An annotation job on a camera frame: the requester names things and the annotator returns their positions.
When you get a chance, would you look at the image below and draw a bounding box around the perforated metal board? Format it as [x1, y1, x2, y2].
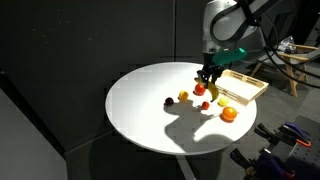
[279, 114, 320, 180]

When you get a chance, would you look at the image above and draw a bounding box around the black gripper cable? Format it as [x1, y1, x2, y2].
[209, 0, 271, 36]

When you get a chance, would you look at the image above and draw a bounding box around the dark purple toy plum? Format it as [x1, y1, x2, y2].
[164, 96, 175, 107]

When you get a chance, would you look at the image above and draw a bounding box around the clear plastic bag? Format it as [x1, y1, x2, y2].
[275, 35, 298, 55]

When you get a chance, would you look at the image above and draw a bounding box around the red toy tomato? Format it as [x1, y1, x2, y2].
[193, 83, 207, 97]

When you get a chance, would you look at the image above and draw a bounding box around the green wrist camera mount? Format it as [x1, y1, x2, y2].
[211, 47, 248, 67]

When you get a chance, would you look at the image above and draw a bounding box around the light wooden tray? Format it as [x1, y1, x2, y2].
[216, 69, 270, 107]

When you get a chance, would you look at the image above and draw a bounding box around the yellow toy banana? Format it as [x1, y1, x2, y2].
[194, 77, 220, 103]

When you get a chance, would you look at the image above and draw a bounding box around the grey table leg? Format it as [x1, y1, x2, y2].
[174, 154, 198, 180]

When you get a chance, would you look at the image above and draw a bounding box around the wooden chair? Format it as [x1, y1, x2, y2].
[249, 42, 320, 98]

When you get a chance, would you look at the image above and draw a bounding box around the yellow toy lemon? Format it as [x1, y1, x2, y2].
[218, 95, 231, 108]

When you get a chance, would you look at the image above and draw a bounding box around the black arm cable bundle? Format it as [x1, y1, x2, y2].
[258, 9, 320, 90]

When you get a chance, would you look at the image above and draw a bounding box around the small yellow-orange toy fruit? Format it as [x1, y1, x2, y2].
[178, 90, 190, 102]

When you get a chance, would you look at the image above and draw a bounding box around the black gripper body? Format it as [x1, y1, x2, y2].
[197, 51, 226, 76]

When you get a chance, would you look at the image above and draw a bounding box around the toy orange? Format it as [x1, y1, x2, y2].
[221, 106, 239, 123]

